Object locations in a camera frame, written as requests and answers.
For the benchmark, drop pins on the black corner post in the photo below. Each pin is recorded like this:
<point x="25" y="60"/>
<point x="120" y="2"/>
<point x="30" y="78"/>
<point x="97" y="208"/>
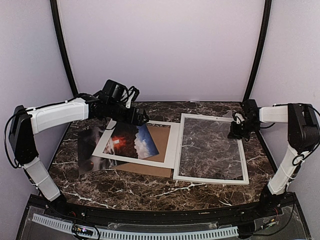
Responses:
<point x="62" y="46"/>
<point x="259" y="49"/>

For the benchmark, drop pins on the white photo mat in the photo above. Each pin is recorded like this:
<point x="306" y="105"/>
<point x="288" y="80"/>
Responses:
<point x="170" y="155"/>

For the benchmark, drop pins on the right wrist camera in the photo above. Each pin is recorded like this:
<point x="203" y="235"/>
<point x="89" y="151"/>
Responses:
<point x="250" y="111"/>

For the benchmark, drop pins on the white slotted cable duct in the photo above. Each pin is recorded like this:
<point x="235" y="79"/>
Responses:
<point x="65" y="226"/>

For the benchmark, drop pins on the right black corner post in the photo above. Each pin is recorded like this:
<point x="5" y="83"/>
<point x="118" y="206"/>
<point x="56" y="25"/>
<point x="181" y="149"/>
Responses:
<point x="259" y="49"/>

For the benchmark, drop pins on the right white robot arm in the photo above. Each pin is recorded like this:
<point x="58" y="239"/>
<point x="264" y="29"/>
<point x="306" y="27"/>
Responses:
<point x="303" y="136"/>

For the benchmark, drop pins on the white picture frame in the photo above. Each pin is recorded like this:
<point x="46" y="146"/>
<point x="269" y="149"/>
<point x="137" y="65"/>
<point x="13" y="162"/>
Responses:
<point x="177" y="150"/>

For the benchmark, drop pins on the left black corner post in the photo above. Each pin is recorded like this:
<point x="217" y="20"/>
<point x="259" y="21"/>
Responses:
<point x="62" y="46"/>

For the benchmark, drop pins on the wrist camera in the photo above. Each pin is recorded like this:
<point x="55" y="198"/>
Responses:
<point x="116" y="93"/>
<point x="250" y="111"/>

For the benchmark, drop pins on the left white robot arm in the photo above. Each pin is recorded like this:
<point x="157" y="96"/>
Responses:
<point x="27" y="122"/>

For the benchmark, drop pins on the landscape photo print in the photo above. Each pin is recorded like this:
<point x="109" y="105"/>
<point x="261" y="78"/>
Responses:
<point x="126" y="141"/>

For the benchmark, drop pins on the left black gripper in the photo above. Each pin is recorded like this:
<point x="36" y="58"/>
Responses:
<point x="139" y="121"/>

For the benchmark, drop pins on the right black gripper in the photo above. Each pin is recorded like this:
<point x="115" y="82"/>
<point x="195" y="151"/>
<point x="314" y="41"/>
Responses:
<point x="234" y="134"/>

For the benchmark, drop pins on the clear acrylic sheet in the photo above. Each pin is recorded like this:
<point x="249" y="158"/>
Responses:
<point x="207" y="150"/>

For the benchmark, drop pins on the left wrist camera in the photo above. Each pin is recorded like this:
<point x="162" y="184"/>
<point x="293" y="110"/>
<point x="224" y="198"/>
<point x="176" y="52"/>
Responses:
<point x="116" y="93"/>

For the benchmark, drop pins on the black front rail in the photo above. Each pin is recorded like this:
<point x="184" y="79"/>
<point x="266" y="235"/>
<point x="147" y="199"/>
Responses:
<point x="239" y="215"/>

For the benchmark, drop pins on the brown cardboard backing board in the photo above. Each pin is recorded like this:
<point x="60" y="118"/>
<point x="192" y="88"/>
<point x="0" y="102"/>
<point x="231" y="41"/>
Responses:
<point x="160" y="136"/>

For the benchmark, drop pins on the small circuit board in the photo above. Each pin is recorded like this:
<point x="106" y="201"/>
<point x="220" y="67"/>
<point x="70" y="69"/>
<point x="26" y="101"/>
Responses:
<point x="81" y="231"/>

